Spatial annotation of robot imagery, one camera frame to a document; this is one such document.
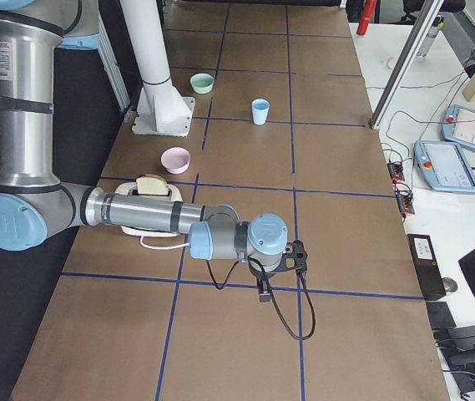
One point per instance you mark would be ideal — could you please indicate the bread slice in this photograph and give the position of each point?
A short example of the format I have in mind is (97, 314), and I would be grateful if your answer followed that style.
(153, 185)

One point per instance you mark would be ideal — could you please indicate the far teach pendant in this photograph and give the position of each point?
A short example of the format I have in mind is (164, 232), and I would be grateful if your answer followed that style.
(458, 125)

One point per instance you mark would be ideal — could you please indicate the green bowl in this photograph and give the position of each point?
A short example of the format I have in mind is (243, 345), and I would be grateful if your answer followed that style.
(202, 83)

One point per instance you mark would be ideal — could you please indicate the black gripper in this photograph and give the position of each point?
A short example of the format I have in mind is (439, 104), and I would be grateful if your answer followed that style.
(263, 277)

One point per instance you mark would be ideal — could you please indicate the pink bowl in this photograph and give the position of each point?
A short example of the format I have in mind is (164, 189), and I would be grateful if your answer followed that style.
(175, 160)

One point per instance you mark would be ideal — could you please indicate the near teach pendant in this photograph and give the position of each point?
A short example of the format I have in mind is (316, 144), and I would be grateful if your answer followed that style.
(444, 166)

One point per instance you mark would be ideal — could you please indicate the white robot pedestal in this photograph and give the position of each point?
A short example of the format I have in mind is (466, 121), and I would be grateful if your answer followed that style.
(161, 109)

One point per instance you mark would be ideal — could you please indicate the grey spray bottle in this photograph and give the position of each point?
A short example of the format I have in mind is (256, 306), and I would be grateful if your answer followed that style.
(432, 33)

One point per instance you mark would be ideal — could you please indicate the teach pendant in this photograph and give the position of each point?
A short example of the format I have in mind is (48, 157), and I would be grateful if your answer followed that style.
(444, 166)
(458, 125)

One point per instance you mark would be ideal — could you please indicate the aluminium frame post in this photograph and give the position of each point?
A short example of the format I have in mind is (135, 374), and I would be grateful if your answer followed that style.
(414, 41)

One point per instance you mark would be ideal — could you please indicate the cream toaster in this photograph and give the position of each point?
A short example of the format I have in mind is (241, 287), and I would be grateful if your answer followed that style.
(131, 188)

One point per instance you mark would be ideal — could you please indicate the black box with label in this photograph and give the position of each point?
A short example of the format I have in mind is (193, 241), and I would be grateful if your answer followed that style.
(426, 267)

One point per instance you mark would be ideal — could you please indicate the orange black connector block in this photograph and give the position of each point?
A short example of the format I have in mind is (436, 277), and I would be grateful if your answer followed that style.
(396, 171)

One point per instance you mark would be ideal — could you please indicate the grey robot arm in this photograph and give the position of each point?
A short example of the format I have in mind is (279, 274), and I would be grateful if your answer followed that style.
(35, 204)

